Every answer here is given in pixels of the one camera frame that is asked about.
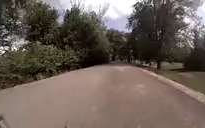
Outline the grey asphalt path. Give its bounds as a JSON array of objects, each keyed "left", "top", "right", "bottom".
[{"left": 0, "top": 63, "right": 205, "bottom": 128}]

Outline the wood of green trees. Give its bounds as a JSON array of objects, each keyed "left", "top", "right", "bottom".
[{"left": 0, "top": 0, "right": 131, "bottom": 94}]

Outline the row of trees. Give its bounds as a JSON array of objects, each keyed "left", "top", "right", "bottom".
[{"left": 117, "top": 0, "right": 205, "bottom": 72}]

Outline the pale gravel strip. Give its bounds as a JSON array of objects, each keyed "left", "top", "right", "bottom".
[{"left": 135, "top": 64, "right": 205, "bottom": 110}]

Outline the grass verge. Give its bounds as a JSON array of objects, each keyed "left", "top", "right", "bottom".
[{"left": 136, "top": 61, "right": 205, "bottom": 99}]

